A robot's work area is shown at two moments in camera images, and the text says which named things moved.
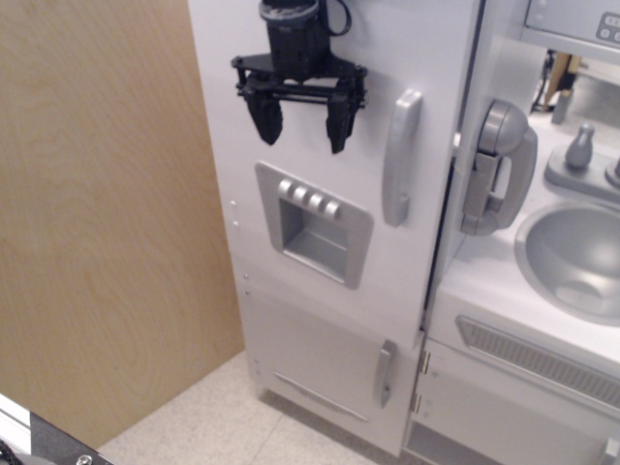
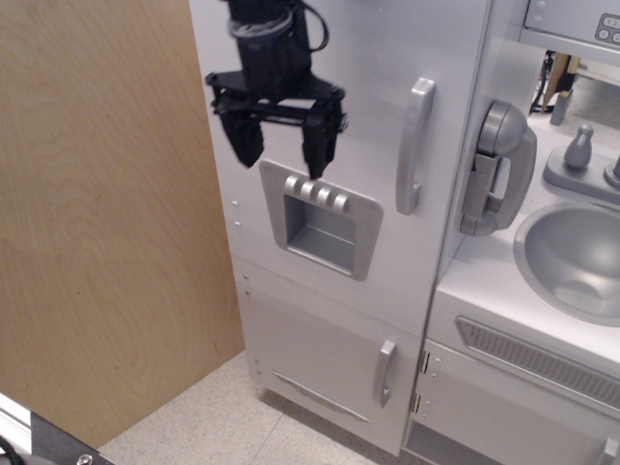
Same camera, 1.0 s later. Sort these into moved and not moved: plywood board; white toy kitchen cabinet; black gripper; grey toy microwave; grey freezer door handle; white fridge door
Moved: black gripper; white fridge door
Not moved: plywood board; grey freezer door handle; white toy kitchen cabinet; grey toy microwave
